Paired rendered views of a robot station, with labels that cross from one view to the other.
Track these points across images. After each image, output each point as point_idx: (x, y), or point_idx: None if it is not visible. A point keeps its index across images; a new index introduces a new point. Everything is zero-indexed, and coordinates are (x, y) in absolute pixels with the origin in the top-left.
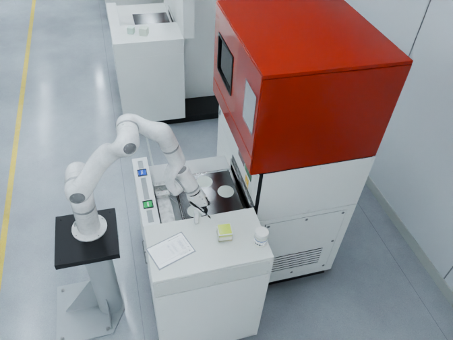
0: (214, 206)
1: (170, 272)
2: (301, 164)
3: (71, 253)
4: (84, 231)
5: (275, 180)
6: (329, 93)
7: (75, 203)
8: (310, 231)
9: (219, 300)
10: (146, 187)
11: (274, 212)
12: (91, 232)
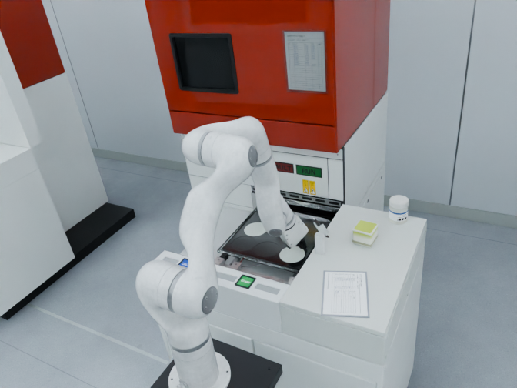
0: None
1: (381, 309)
2: (360, 120)
3: None
4: (208, 380)
5: (350, 152)
6: (365, 9)
7: (209, 312)
8: None
9: (406, 326)
10: None
11: (352, 204)
12: (216, 374)
